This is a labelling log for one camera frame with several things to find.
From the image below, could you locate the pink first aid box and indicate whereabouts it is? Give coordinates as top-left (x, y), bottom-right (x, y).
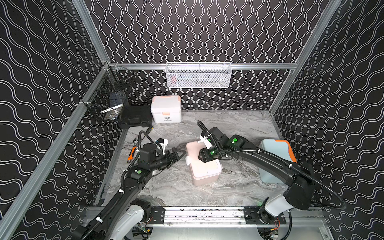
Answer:
top-left (186, 141), bottom-right (222, 186)

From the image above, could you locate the light blue first aid box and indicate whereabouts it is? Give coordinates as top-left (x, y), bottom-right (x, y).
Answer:
top-left (257, 139), bottom-right (298, 184)

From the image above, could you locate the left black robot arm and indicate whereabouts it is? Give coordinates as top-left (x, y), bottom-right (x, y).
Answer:
top-left (72, 131), bottom-right (186, 240)

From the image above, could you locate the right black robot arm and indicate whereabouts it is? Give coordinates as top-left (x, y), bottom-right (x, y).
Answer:
top-left (197, 121), bottom-right (347, 217)

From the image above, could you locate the white first aid box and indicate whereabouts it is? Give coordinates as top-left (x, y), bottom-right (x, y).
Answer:
top-left (151, 95), bottom-right (182, 124)

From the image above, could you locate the black plastic tool case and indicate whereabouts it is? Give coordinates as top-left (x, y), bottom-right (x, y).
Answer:
top-left (118, 105), bottom-right (153, 129)

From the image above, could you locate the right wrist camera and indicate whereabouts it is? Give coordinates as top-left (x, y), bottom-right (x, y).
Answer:
top-left (200, 127), bottom-right (229, 149)

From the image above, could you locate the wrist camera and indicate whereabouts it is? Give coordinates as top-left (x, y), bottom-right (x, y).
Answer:
top-left (200, 127), bottom-right (229, 149)
top-left (138, 138), bottom-right (168, 162)

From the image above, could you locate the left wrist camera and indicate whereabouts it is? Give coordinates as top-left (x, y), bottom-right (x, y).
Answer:
top-left (138, 138), bottom-right (168, 162)

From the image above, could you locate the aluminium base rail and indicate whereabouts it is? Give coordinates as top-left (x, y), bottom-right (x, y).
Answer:
top-left (86, 205), bottom-right (325, 226)

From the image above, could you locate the white wire wall basket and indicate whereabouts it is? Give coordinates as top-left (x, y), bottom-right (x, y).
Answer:
top-left (165, 62), bottom-right (233, 89)

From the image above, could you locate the black wire wall basket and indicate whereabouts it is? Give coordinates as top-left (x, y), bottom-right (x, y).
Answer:
top-left (86, 66), bottom-right (138, 123)

